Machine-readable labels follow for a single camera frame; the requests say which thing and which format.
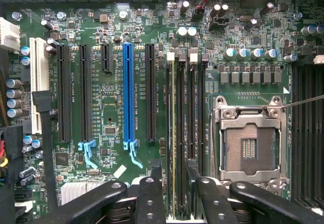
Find white blank sticker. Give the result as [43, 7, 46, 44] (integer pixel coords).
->
[113, 165, 128, 178]

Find green PC motherboard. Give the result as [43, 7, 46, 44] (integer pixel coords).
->
[0, 2, 324, 224]

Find silver CPU socket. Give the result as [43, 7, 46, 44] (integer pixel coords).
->
[211, 96, 290, 195]

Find silver finned heatsink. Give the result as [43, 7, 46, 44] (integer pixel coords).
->
[60, 180, 109, 206]

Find long black expansion slot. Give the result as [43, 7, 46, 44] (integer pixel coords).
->
[57, 44, 72, 143]
[145, 43, 157, 142]

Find black expansion slot blue latch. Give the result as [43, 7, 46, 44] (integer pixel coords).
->
[78, 44, 101, 169]

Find white SATA port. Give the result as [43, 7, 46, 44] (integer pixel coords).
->
[15, 200, 34, 212]

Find black SATA port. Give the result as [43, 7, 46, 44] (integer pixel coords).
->
[14, 192, 34, 202]

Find thin metal locking lever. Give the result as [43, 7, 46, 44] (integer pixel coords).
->
[263, 95, 324, 110]

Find short black expansion slot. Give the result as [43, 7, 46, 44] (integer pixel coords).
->
[100, 43, 113, 74]

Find large silver capacitor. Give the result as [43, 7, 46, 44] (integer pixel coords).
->
[6, 79, 22, 89]
[6, 89, 23, 99]
[7, 108, 24, 119]
[7, 98, 23, 109]

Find white PCI slot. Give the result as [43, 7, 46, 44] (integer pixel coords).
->
[29, 38, 43, 135]
[36, 38, 51, 93]

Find black fan header connector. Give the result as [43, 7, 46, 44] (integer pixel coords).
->
[209, 16, 231, 31]

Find white plastic connector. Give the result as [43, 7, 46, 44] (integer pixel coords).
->
[0, 17, 21, 54]

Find black flat data cable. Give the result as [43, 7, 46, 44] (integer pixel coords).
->
[32, 91, 60, 211]

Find black power plug coloured wires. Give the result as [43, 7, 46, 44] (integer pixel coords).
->
[0, 125, 25, 186]

